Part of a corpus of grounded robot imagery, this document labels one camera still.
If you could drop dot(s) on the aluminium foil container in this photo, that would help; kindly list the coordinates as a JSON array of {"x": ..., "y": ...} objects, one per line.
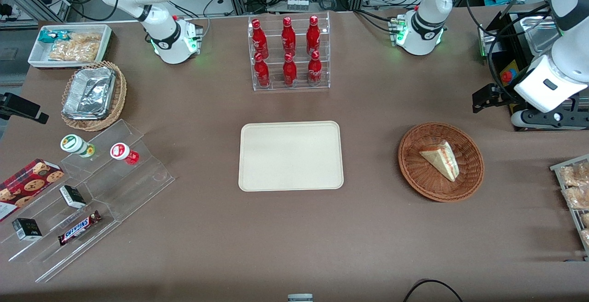
[{"x": 89, "y": 94}]

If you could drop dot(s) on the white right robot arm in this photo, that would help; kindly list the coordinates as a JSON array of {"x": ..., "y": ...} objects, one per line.
[{"x": 165, "y": 39}]

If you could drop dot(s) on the red emergency stop knob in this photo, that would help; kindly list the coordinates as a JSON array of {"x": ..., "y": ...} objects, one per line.
[{"x": 506, "y": 77}]

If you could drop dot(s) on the small black box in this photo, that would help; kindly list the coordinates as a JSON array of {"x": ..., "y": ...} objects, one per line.
[
  {"x": 26, "y": 229},
  {"x": 72, "y": 196}
]

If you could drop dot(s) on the round brown wicker basket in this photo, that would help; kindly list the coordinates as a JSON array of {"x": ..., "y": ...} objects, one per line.
[{"x": 425, "y": 180}]

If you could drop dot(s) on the clear bag of crackers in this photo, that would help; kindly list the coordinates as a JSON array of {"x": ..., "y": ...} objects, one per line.
[{"x": 76, "y": 49}]

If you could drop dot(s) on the black food warmer appliance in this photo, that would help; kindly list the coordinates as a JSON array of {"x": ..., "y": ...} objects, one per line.
[{"x": 499, "y": 55}]

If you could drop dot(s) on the snickers chocolate bar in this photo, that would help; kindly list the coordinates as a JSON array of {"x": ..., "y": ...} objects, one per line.
[{"x": 78, "y": 228}]

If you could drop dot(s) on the small grey device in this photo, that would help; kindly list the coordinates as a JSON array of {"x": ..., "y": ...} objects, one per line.
[{"x": 300, "y": 298}]

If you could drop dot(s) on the steel warmer pan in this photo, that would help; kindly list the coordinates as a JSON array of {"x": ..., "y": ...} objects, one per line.
[{"x": 536, "y": 35}]

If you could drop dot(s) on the red cola bottle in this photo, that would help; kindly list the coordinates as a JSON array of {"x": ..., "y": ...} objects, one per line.
[
  {"x": 262, "y": 72},
  {"x": 313, "y": 37},
  {"x": 314, "y": 71},
  {"x": 288, "y": 38},
  {"x": 259, "y": 39},
  {"x": 290, "y": 72}
]

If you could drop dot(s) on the beige rectangular tray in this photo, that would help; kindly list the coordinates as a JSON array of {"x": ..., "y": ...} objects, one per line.
[{"x": 291, "y": 157}]

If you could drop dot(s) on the red cookie box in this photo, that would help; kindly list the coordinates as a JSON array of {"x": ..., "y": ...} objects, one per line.
[{"x": 27, "y": 187}]

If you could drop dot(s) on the red lid small jar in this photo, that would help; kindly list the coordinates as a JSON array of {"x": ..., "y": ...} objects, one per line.
[{"x": 120, "y": 151}]

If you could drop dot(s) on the oval brown wicker basket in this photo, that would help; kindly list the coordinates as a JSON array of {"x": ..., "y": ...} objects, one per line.
[{"x": 120, "y": 95}]

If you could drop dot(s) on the clear acrylic tiered stand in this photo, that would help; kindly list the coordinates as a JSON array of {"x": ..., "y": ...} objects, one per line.
[{"x": 138, "y": 182}]

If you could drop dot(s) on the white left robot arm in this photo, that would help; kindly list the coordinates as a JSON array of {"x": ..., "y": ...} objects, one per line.
[{"x": 428, "y": 12}]

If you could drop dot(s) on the green lid small jar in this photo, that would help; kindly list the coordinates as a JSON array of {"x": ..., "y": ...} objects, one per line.
[{"x": 72, "y": 143}]

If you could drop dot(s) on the white power strip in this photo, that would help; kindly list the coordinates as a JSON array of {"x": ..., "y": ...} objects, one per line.
[{"x": 297, "y": 4}]

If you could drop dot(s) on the clear acrylic bottle rack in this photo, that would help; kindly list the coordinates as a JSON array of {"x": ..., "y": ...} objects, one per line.
[{"x": 277, "y": 46}]

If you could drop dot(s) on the white rectangular snack bin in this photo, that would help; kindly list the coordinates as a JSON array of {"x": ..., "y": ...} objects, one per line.
[{"x": 36, "y": 58}]

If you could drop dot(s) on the tray of packaged snacks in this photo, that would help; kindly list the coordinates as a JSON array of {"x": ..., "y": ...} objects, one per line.
[{"x": 559, "y": 173}]

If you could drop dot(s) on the triangular sandwich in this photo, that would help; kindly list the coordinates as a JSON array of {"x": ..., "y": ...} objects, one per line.
[{"x": 441, "y": 160}]

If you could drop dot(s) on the clear bag of snacks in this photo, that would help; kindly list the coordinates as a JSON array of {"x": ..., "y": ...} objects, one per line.
[
  {"x": 577, "y": 197},
  {"x": 575, "y": 175}
]

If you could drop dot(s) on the teal snack packet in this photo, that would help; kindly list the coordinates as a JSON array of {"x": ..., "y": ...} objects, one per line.
[{"x": 48, "y": 36}]

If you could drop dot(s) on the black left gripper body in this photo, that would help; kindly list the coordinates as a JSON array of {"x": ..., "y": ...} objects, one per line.
[{"x": 504, "y": 95}]

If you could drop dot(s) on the black clamp mount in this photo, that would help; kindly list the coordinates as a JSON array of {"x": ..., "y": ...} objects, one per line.
[{"x": 20, "y": 106}]

